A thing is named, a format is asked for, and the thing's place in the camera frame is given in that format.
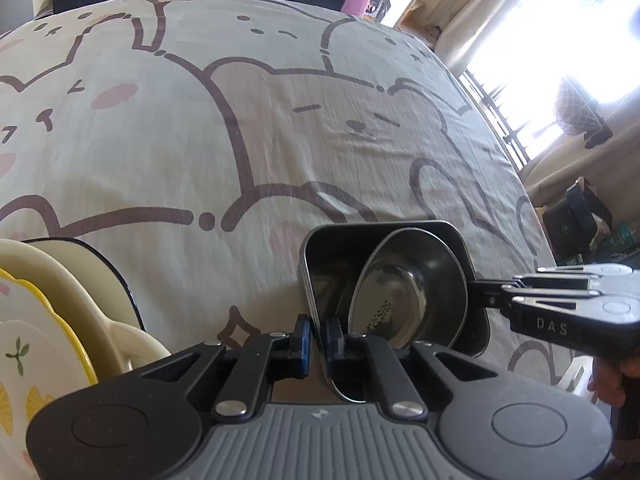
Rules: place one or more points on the hanging mesh bag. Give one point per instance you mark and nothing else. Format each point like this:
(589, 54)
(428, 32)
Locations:
(582, 110)

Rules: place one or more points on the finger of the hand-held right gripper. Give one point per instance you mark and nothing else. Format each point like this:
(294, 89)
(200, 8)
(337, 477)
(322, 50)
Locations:
(492, 294)

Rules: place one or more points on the large rectangular steel tray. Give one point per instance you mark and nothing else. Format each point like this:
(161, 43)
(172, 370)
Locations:
(340, 245)

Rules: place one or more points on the lemon print ceramic bowl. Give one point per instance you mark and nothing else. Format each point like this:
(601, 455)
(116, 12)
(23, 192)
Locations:
(35, 340)

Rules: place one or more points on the round steel bowl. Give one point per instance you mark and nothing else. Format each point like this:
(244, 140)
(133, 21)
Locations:
(400, 285)

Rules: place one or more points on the person's right hand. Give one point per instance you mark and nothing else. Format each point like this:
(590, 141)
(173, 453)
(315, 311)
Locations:
(607, 382)

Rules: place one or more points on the white square plate dark rim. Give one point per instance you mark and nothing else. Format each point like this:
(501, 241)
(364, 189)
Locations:
(107, 280)

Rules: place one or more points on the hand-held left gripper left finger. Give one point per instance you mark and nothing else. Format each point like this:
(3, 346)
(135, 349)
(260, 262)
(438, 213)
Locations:
(301, 350)

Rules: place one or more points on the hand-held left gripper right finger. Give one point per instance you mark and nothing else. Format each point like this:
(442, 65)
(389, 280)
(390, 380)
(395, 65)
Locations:
(333, 350)

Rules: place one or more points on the dark box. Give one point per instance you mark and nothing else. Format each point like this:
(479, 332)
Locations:
(575, 220)

